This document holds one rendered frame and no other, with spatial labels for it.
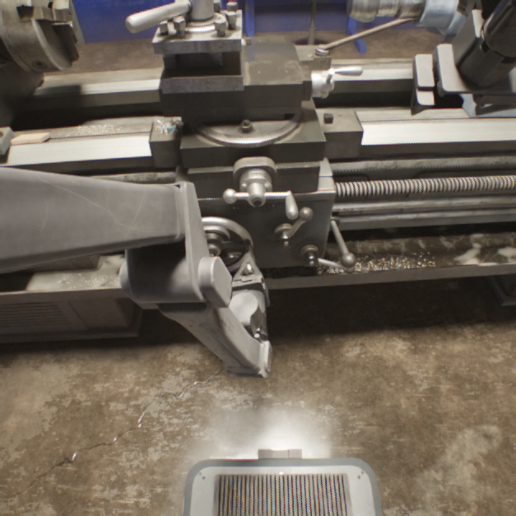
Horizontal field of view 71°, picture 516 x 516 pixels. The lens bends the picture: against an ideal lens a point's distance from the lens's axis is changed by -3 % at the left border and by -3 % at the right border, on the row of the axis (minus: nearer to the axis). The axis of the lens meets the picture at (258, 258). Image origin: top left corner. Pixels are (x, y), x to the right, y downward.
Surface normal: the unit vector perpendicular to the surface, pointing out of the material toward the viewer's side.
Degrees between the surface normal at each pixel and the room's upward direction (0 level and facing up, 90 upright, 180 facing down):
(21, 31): 83
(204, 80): 90
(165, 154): 90
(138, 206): 78
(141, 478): 0
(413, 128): 36
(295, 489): 0
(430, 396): 0
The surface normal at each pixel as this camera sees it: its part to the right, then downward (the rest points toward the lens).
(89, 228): 0.98, 0.01
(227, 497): -0.02, -0.64
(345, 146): 0.06, 0.77
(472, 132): 0.02, -0.07
